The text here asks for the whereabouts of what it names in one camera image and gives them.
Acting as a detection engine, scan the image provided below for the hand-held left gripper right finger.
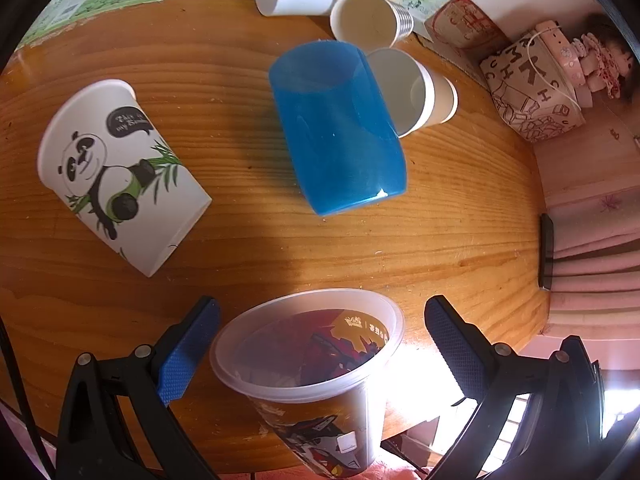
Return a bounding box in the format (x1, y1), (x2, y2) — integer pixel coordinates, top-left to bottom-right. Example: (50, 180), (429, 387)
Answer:
(424, 294), (607, 480)

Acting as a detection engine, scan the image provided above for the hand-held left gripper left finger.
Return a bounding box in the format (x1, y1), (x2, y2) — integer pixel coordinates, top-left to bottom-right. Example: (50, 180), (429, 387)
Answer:
(56, 296), (221, 480)

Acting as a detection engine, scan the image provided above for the blue plastic cup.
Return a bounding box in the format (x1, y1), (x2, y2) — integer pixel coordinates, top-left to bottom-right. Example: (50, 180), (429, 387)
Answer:
(268, 41), (408, 217)

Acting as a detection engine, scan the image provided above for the clear plastic cup robot print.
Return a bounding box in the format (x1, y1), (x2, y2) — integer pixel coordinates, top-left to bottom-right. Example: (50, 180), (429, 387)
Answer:
(209, 287), (406, 479)

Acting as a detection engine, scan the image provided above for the panda print paper cup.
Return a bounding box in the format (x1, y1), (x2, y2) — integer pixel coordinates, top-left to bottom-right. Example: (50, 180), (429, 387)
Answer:
(37, 79), (212, 278)

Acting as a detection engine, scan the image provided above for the white and beige paper cup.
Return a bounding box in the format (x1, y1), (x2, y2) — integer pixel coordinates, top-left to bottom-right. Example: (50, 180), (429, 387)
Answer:
(366, 48), (459, 139)

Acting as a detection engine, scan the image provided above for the silver striped paper cup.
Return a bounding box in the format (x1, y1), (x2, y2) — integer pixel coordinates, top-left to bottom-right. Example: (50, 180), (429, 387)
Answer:
(329, 0), (416, 56)

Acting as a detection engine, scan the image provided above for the black phone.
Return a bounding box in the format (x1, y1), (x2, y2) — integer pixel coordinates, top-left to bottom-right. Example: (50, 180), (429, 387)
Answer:
(538, 212), (556, 291)

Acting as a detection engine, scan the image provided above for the pink pleated fabric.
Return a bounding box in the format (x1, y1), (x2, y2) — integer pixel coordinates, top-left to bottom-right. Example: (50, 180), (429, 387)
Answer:
(542, 180), (640, 361)

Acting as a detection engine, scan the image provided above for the letter patterned gift box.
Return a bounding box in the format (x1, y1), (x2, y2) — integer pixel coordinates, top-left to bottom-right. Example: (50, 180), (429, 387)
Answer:
(479, 30), (586, 144)

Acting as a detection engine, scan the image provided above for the red patterned gift box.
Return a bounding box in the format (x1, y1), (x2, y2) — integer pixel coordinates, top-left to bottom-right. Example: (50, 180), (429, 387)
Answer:
(424, 0), (507, 62)

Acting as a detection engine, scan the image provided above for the doll in pink dress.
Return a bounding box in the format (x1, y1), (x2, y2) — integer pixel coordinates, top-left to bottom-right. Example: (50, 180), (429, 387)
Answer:
(579, 12), (640, 102)

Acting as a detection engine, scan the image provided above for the black cable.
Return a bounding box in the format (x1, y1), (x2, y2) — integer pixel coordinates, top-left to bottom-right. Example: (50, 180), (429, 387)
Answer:
(0, 305), (57, 480)

